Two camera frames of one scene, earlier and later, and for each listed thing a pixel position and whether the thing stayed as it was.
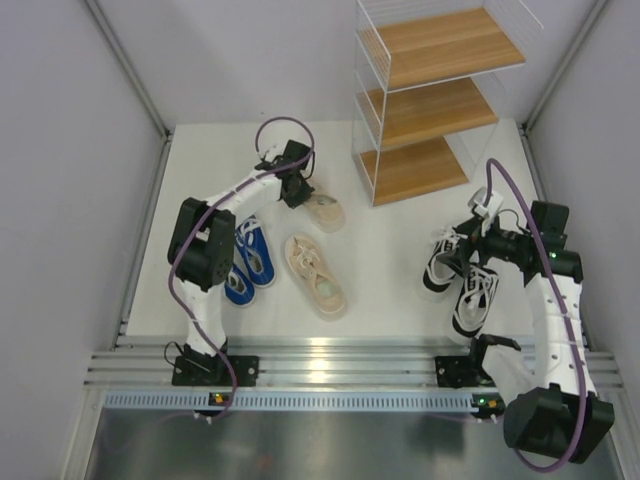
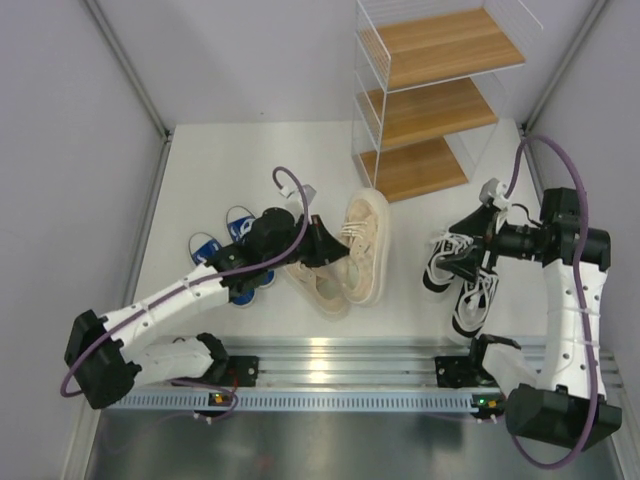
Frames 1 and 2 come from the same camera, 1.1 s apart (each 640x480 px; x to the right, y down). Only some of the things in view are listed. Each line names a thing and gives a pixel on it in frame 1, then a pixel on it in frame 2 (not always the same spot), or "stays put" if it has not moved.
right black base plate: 457,371 stays put
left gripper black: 301,197 → 325,248
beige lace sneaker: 327,212 → 365,233
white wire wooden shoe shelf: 430,81 stays put
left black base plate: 201,370 stays put
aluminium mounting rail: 307,360 stays put
